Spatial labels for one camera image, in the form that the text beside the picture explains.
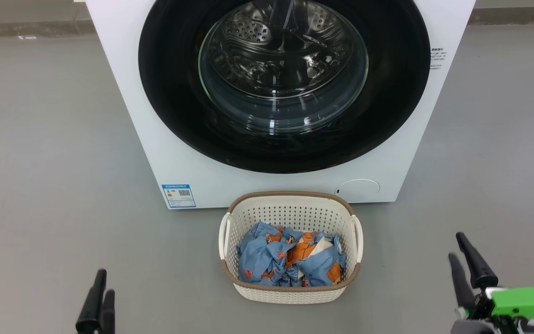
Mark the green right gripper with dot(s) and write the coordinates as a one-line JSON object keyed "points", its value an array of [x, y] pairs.
{"points": [[526, 304]]}

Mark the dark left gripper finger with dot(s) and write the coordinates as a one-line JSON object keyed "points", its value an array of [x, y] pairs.
{"points": [[92, 306], [108, 315]]}

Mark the blue garment with orange print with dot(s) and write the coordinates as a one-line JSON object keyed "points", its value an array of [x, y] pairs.
{"points": [[322, 266], [257, 255]]}

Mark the black round glass washer door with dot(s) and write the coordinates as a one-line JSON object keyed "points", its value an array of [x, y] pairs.
{"points": [[169, 93]]}

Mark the white front-load washing machine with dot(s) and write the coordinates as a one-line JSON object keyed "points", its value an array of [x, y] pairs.
{"points": [[155, 162]]}

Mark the perforated steel washer drum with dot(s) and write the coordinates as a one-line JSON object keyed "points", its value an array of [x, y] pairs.
{"points": [[257, 46]]}

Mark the round white filter cover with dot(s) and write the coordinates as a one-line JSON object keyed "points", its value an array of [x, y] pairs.
{"points": [[357, 190]]}

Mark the cream perforated laundry basket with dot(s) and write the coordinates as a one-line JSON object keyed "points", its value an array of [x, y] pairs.
{"points": [[295, 208]]}

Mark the small printed text label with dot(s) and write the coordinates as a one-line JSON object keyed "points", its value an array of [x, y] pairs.
{"points": [[438, 58]]}

